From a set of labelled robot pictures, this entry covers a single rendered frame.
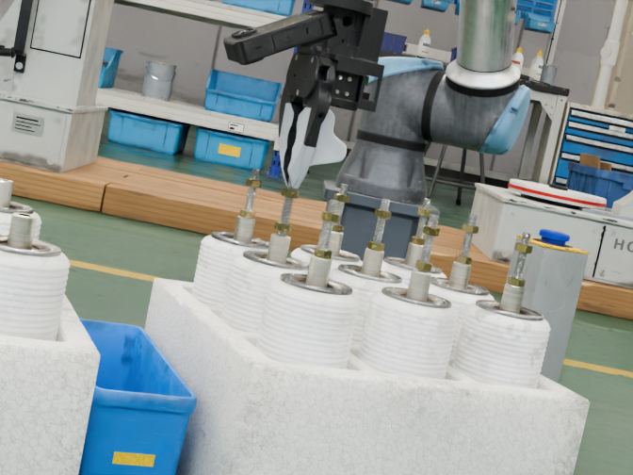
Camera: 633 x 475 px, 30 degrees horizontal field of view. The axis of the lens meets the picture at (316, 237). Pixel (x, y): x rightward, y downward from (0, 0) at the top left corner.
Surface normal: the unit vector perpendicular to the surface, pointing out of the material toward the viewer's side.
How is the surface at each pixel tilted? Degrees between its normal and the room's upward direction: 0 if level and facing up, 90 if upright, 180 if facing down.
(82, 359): 90
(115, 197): 90
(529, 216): 90
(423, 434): 90
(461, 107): 118
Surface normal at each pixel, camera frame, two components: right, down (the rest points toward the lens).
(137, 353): -0.91, -0.18
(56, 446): 0.33, 0.18
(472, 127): -0.43, 0.50
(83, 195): 0.01, 0.12
